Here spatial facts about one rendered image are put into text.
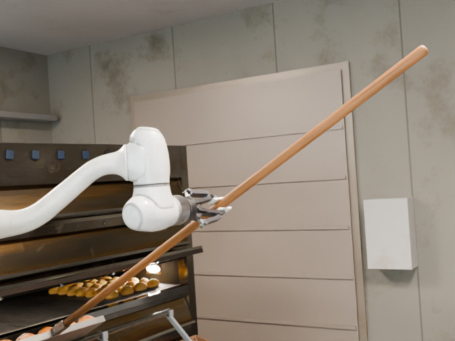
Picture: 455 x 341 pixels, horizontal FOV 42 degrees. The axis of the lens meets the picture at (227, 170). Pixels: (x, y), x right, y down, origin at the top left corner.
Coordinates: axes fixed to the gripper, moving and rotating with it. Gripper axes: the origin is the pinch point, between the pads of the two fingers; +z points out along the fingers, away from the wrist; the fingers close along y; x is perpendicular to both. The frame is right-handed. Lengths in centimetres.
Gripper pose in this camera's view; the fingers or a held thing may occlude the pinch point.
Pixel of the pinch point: (220, 205)
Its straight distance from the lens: 194.5
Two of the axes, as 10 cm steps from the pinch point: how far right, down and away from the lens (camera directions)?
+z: 5.7, -0.2, 8.2
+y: 4.5, 8.4, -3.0
